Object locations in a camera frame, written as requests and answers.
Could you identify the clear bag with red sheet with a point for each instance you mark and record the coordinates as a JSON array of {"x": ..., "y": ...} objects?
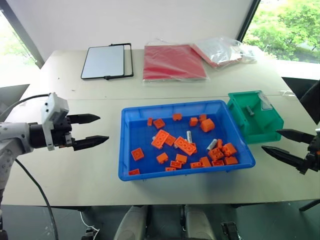
[{"x": 220, "y": 51}]

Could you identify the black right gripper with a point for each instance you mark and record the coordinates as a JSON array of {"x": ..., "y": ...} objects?
[{"x": 314, "y": 155}]

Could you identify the black framed white board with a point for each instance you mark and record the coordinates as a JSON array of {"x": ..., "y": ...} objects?
[{"x": 103, "y": 61}]

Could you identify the blue plastic tray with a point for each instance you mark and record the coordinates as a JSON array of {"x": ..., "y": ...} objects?
[{"x": 140, "y": 135}]

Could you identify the small orange block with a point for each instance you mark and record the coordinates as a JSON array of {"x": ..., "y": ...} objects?
[
  {"x": 219, "y": 143},
  {"x": 149, "y": 121},
  {"x": 202, "y": 117}
]

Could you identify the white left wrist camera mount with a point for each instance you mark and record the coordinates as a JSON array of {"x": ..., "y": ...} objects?
[{"x": 53, "y": 107}]

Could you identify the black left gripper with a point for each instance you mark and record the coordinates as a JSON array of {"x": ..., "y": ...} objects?
[{"x": 62, "y": 130}]

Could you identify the orange square block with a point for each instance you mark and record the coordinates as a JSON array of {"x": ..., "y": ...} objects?
[
  {"x": 159, "y": 123},
  {"x": 193, "y": 121},
  {"x": 162, "y": 158},
  {"x": 181, "y": 158},
  {"x": 177, "y": 117},
  {"x": 171, "y": 140},
  {"x": 205, "y": 162}
]

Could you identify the black window frame beam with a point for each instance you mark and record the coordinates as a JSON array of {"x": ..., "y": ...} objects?
[
  {"x": 250, "y": 20},
  {"x": 23, "y": 32}
]

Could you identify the small grey part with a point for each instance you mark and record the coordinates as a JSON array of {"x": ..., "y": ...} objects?
[{"x": 250, "y": 110}]

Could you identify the large orange sloped block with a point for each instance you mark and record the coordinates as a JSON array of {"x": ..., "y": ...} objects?
[{"x": 207, "y": 125}]

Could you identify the clear plastic label holder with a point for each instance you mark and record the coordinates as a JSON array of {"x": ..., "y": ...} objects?
[{"x": 265, "y": 102}]

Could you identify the green plastic bin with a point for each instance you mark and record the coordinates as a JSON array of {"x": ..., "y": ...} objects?
[{"x": 260, "y": 125}]

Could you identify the red folder in plastic bag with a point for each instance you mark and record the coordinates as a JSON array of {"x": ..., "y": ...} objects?
[{"x": 172, "y": 62}]

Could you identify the black stand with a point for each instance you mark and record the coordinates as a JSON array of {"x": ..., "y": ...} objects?
[{"x": 312, "y": 102}]

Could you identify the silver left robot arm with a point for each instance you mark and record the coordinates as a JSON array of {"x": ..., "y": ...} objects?
[{"x": 15, "y": 140}]

